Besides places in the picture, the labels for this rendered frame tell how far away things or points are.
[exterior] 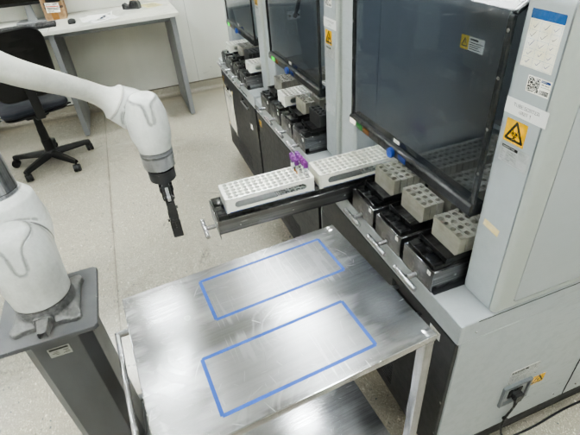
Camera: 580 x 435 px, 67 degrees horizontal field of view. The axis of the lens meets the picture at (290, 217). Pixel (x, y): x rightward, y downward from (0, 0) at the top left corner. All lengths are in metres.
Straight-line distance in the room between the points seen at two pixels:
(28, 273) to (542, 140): 1.18
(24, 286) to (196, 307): 0.45
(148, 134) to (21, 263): 0.44
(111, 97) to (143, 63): 3.50
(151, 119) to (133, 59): 3.62
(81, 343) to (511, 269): 1.15
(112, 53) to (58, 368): 3.70
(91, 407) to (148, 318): 0.61
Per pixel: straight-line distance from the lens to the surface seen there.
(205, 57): 4.89
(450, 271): 1.19
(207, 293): 1.11
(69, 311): 1.37
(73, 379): 1.53
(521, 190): 0.99
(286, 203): 1.40
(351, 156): 1.53
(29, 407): 2.20
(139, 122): 1.20
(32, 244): 1.27
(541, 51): 0.91
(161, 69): 4.85
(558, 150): 0.96
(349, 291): 1.07
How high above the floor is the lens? 1.59
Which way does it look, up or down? 36 degrees down
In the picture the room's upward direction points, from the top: 5 degrees counter-clockwise
